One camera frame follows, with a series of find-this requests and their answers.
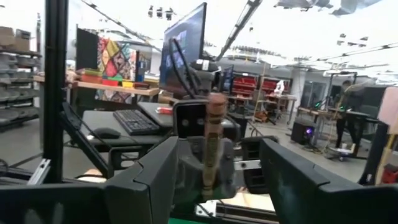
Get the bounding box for white aluminium bar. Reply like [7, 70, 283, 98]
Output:
[27, 157, 52, 186]

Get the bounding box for yellow extension cable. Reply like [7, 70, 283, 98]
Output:
[374, 133, 397, 186]

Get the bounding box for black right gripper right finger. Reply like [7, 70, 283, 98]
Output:
[259, 139, 398, 224]

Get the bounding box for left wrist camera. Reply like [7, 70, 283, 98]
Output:
[172, 99, 208, 139]

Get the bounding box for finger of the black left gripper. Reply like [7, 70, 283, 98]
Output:
[178, 138, 206, 197]
[241, 135, 280, 195]

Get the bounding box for black keyboard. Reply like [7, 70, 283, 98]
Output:
[112, 108, 161, 136]

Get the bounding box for black vertical frame post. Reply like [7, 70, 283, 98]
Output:
[43, 0, 69, 184]
[359, 123, 389, 186]

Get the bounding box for black computer tower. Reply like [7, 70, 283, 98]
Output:
[290, 120, 315, 146]

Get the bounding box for colourful patterned panel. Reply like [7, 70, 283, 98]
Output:
[76, 27, 139, 105]

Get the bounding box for red plastic bin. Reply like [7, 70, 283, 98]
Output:
[101, 78, 121, 87]
[80, 73, 103, 84]

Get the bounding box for black computer mouse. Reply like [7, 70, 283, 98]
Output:
[90, 126, 122, 140]

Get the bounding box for red tool case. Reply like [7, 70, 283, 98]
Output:
[381, 163, 398, 184]

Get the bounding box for pink curtain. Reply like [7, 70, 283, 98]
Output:
[376, 86, 398, 134]

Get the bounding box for red shelf racks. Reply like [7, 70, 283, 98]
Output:
[231, 74, 292, 97]

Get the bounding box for person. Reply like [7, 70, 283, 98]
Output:
[334, 80, 358, 150]

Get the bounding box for red white small item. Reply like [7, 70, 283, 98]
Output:
[154, 106, 174, 116]

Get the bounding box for grey shelving unit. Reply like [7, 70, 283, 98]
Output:
[0, 46, 43, 131]

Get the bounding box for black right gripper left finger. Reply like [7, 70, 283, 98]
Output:
[0, 136, 180, 224]

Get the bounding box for computer monitor blue screen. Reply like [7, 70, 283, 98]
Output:
[159, 2, 208, 94]

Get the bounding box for cardboard box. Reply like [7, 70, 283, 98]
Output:
[0, 26, 32, 52]

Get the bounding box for wooden shelf board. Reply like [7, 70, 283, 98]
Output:
[32, 74, 161, 97]

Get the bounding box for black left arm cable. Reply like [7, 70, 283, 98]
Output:
[167, 37, 200, 99]

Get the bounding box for brown crayon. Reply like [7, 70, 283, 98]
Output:
[201, 92, 228, 200]

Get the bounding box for wooden table border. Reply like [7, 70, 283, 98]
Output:
[223, 191, 276, 212]

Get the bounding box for black frame strut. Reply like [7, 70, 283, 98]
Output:
[60, 102, 113, 180]

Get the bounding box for black overhead bar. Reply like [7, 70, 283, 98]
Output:
[214, 0, 264, 62]

